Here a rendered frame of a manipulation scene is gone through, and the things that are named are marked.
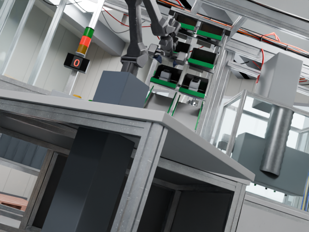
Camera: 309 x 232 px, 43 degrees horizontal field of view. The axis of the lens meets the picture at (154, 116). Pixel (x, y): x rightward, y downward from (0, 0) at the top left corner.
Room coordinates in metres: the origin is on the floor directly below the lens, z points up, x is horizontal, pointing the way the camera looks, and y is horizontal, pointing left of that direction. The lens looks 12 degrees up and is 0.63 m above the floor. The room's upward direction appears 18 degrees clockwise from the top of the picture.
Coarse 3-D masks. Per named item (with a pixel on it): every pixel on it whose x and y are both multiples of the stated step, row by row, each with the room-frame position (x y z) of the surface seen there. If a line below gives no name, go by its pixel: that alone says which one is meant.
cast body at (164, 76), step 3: (162, 72) 1.83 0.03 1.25; (165, 72) 1.83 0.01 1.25; (168, 72) 1.83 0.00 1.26; (162, 75) 1.84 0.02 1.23; (165, 75) 1.83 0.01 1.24; (168, 75) 1.83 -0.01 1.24; (159, 78) 1.84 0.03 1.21; (162, 78) 1.83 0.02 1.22; (165, 78) 1.84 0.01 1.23; (168, 78) 1.84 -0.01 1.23; (168, 81) 1.86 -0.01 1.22
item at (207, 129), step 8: (224, 56) 3.02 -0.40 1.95; (232, 56) 3.02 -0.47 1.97; (224, 64) 3.02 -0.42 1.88; (224, 72) 3.02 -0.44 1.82; (216, 80) 3.02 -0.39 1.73; (224, 80) 3.03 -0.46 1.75; (216, 88) 3.02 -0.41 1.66; (224, 88) 3.02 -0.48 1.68; (216, 96) 3.02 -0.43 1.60; (216, 104) 3.02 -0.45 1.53; (208, 112) 3.02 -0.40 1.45; (216, 112) 3.02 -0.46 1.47; (208, 120) 3.02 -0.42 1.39; (216, 120) 3.02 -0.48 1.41; (208, 128) 3.02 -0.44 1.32; (208, 136) 3.03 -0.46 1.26
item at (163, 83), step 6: (162, 66) 2.06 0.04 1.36; (168, 66) 2.06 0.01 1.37; (156, 72) 1.95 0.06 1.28; (174, 72) 2.06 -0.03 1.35; (180, 72) 2.06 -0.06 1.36; (150, 78) 1.84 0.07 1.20; (156, 78) 1.99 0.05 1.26; (174, 78) 2.08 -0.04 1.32; (180, 78) 1.98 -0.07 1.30; (162, 84) 1.83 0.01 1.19; (168, 84) 1.83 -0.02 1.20; (174, 84) 1.82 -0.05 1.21
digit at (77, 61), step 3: (75, 57) 1.97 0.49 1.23; (78, 57) 1.97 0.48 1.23; (75, 60) 1.97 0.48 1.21; (78, 60) 1.97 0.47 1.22; (81, 60) 1.97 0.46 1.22; (72, 63) 1.97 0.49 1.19; (75, 63) 1.97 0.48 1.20; (78, 63) 1.97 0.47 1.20; (72, 66) 1.97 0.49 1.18; (75, 66) 1.97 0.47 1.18; (78, 66) 1.97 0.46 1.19
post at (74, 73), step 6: (102, 0) 2.01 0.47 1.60; (96, 6) 2.01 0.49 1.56; (102, 6) 2.02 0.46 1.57; (96, 12) 2.02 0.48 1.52; (96, 18) 2.02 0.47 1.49; (90, 24) 2.01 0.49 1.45; (72, 72) 2.01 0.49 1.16; (72, 78) 2.02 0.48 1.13; (72, 84) 2.02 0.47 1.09; (66, 90) 2.01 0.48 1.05
